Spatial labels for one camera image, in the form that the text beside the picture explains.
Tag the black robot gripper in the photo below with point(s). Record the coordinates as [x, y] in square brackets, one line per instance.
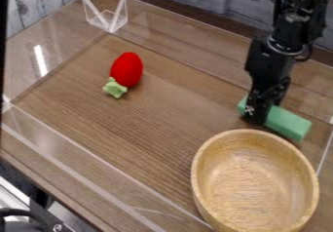
[269, 70]

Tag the green rectangular block stick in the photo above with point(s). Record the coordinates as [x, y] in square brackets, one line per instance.
[286, 123]

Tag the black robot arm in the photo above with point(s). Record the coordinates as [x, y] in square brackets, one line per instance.
[277, 49]

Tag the wooden brown bowl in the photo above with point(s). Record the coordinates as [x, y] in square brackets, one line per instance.
[253, 183]

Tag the red toy strawberry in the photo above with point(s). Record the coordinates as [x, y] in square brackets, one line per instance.
[124, 74]

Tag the black clamp under table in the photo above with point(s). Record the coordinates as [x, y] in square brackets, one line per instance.
[28, 217]

